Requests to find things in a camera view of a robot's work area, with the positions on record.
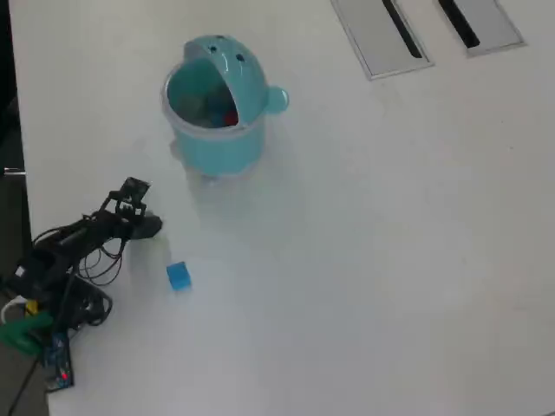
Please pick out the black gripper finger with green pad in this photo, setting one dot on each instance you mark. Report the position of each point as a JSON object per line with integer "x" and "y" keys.
{"x": 155, "y": 222}
{"x": 145, "y": 232}

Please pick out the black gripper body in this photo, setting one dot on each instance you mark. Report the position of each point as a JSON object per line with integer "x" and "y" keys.
{"x": 123, "y": 210}

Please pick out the blue cube block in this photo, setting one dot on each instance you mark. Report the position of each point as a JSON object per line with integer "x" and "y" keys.
{"x": 179, "y": 276}

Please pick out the red block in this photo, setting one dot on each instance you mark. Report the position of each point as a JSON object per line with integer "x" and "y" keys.
{"x": 230, "y": 118}

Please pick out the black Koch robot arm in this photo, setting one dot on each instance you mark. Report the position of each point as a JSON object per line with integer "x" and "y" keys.
{"x": 65, "y": 247}

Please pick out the teal whale-shaped bin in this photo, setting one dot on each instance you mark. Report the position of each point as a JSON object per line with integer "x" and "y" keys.
{"x": 225, "y": 147}

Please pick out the blue piece inside bin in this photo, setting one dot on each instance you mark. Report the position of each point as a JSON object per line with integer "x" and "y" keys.
{"x": 216, "y": 110}

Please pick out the grey angular piece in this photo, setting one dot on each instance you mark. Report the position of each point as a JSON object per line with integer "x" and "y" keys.
{"x": 191, "y": 106}

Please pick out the yellow connector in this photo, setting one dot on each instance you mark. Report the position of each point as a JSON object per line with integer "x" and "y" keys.
{"x": 31, "y": 307}

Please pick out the blue controller circuit board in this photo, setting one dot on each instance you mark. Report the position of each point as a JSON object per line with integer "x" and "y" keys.
{"x": 58, "y": 359}

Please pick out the green table clamp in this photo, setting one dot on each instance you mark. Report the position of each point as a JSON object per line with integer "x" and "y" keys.
{"x": 21, "y": 331}

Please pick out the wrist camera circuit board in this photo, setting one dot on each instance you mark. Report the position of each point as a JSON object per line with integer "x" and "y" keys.
{"x": 135, "y": 187}

